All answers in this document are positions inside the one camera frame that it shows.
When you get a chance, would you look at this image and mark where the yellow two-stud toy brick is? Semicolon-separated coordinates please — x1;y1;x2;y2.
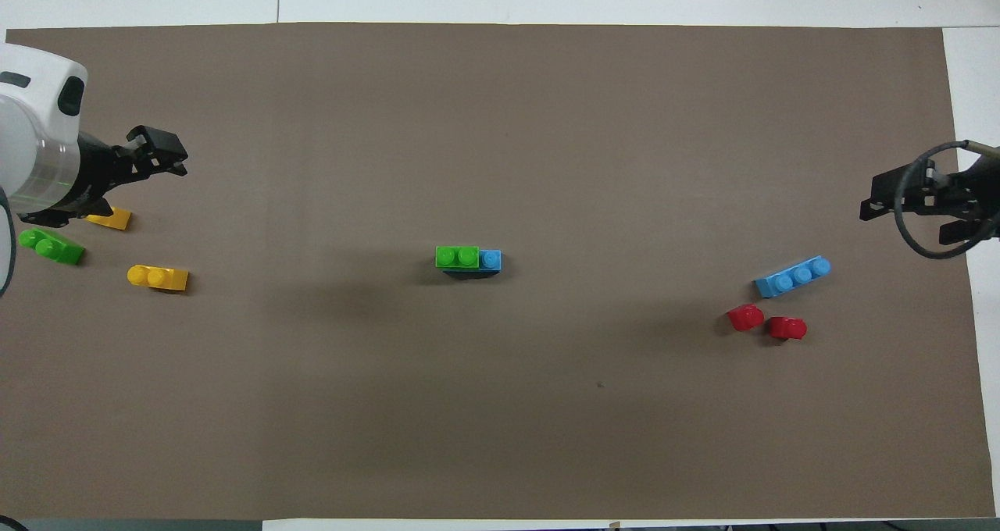
127;264;190;292
82;207;133;231

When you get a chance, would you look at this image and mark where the blue three-stud toy brick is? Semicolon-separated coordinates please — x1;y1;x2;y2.
754;256;832;299
441;249;503;280

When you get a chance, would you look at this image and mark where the green two-stud toy brick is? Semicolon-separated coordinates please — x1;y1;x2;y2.
18;228;85;266
435;245;480;269

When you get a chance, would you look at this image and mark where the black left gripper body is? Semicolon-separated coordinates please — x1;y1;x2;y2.
73;132;130;205

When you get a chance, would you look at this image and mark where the brown table mat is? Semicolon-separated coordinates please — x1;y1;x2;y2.
0;22;997;522

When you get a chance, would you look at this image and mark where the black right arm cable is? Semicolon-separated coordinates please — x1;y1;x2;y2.
893;140;1000;260

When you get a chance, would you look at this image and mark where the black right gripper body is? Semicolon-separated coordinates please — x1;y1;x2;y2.
933;156;1000;221

